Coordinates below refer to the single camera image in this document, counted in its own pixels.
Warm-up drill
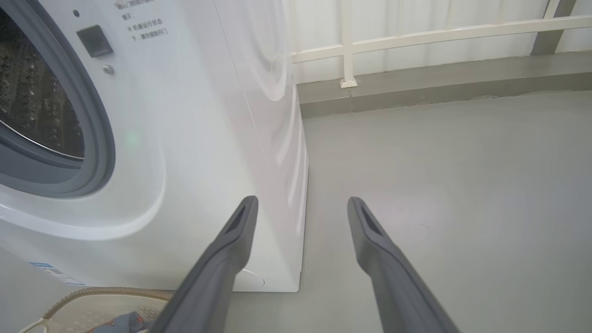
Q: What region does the white front-load washing machine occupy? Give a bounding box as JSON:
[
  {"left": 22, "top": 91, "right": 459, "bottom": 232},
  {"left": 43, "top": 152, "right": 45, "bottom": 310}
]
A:
[{"left": 0, "top": 0, "right": 309, "bottom": 293}]

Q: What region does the grey rubber door gasket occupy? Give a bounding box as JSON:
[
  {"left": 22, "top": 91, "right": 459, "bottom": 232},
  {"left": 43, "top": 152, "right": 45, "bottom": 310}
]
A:
[{"left": 0, "top": 0, "right": 116, "bottom": 199}]

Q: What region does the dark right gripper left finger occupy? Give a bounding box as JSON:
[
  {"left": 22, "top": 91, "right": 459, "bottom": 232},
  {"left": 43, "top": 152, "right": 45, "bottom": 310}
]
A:
[{"left": 148, "top": 195, "right": 259, "bottom": 333}]

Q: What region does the perforated steel washer drum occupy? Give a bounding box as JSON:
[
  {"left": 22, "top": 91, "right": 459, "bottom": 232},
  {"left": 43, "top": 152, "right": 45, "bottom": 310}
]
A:
[{"left": 0, "top": 9, "right": 86, "bottom": 160}]

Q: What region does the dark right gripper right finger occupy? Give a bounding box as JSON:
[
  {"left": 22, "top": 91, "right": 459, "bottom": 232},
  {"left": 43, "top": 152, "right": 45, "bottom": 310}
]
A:
[{"left": 347, "top": 197, "right": 461, "bottom": 333}]

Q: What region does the blue energy label sticker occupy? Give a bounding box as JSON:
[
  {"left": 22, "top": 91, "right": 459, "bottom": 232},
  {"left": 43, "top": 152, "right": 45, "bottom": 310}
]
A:
[{"left": 29, "top": 261, "right": 86, "bottom": 287}]

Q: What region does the white metal rack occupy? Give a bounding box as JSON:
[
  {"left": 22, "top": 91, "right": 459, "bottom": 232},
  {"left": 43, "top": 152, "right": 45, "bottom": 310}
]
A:
[{"left": 289, "top": 0, "right": 592, "bottom": 89}]

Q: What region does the cream perforated laundry basket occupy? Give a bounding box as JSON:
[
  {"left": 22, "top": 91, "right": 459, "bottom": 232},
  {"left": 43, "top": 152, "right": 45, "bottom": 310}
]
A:
[{"left": 18, "top": 287, "right": 174, "bottom": 333}]

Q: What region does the blue bear print garment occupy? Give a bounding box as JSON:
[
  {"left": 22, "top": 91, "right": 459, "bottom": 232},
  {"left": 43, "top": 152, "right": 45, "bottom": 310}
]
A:
[{"left": 90, "top": 311, "right": 155, "bottom": 333}]

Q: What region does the round white filter cover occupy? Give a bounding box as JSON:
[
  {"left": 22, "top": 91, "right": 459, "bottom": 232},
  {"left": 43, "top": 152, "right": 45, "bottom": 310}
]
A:
[{"left": 233, "top": 268, "right": 265, "bottom": 292}]

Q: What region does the black door lock latch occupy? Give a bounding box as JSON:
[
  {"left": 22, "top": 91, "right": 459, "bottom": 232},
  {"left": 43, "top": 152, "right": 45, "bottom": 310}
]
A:
[{"left": 76, "top": 25, "right": 114, "bottom": 58}]

